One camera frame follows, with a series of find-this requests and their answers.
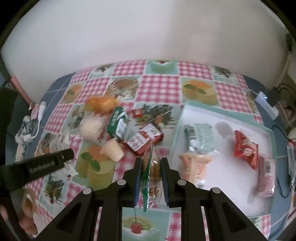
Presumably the teal shallow cardboard box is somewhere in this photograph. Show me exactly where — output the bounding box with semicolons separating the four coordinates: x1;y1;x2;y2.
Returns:
169;101;277;217

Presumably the white printed snack packet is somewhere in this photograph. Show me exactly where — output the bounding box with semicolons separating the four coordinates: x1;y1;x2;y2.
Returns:
49;133;78;181

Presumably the white cable with plug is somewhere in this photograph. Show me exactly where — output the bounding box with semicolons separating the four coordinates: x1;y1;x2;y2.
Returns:
23;101;47;143

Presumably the jelly cup pale yellow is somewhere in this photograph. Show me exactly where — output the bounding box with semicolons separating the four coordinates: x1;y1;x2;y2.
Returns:
100;138;125;162

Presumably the black charger plug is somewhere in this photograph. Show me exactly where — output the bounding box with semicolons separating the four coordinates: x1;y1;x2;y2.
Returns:
267;87;281;107

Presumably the checkered picture tablecloth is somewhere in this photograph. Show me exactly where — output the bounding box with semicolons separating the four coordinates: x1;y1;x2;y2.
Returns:
27;60;275;240

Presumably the peach wafer packet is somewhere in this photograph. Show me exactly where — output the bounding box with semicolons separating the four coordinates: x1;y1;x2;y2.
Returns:
179;153;213;189

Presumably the green white milk carton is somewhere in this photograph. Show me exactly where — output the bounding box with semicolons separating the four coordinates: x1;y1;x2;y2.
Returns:
107;106;130;141

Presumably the black cable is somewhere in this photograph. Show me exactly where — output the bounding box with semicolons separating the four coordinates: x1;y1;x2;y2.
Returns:
270;83;296;199

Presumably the clear bagged pale bun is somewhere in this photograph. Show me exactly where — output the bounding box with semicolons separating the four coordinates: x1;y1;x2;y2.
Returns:
79;117;105;142

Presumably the small red candy packet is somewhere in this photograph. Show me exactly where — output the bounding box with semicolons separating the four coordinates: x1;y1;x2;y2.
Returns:
131;108;145;118

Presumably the dark red chocolate bar packet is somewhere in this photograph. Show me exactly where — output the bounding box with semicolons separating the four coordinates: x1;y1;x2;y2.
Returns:
126;123;164;157

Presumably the person's left hand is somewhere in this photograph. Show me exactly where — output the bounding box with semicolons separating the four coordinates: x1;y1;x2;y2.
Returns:
0;193;39;236

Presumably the red peanut snack packet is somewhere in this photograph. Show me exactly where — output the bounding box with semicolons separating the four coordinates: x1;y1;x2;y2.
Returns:
233;130;258;170

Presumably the orange bread clear packet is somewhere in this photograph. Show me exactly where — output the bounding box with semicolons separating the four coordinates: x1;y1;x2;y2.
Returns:
83;95;121;113

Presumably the green foil snack packet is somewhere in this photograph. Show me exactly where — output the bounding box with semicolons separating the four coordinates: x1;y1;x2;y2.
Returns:
185;123;218;156

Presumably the round cracker clear packet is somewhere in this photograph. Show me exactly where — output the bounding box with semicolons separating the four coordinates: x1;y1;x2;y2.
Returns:
142;143;162;212

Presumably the white power strip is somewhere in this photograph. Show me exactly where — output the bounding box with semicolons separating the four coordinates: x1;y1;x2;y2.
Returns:
255;91;279;120

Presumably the pink snack packet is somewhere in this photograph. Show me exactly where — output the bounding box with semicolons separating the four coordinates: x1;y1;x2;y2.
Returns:
256;156;276;198

